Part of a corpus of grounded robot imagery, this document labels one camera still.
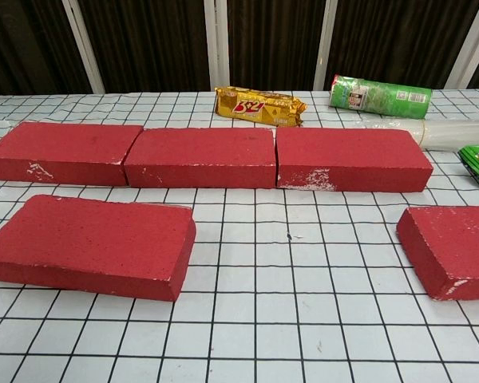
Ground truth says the dark pleated curtain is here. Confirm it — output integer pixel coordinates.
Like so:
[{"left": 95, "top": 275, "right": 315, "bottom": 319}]
[{"left": 0, "top": 0, "right": 479, "bottom": 99}]

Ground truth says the red brick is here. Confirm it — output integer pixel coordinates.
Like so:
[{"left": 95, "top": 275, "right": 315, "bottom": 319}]
[
  {"left": 396, "top": 205, "right": 479, "bottom": 302},
  {"left": 275, "top": 126, "right": 434, "bottom": 195},
  {"left": 0, "top": 121, "right": 144, "bottom": 188},
  {"left": 123, "top": 127, "right": 279, "bottom": 189},
  {"left": 0, "top": 194, "right": 197, "bottom": 302}
]

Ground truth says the green chips can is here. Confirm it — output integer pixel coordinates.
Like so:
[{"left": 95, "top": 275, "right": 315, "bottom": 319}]
[{"left": 327, "top": 73, "right": 434, "bottom": 120}]

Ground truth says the white frame bar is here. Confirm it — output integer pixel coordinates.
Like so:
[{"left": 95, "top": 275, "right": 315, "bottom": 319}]
[
  {"left": 61, "top": 0, "right": 106, "bottom": 95},
  {"left": 312, "top": 0, "right": 341, "bottom": 91},
  {"left": 441, "top": 0, "right": 479, "bottom": 90},
  {"left": 202, "top": 0, "right": 232, "bottom": 93}
]

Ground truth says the clear plastic cup stack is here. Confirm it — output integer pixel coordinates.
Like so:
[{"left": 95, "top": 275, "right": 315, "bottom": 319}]
[{"left": 358, "top": 118, "right": 479, "bottom": 152}]

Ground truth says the white black grid tablecloth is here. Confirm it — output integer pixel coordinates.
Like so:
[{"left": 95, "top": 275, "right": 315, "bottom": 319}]
[{"left": 0, "top": 88, "right": 479, "bottom": 383}]

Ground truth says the gold biscuit packet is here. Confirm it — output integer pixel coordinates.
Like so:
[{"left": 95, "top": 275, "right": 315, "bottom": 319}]
[{"left": 214, "top": 85, "right": 308, "bottom": 128}]

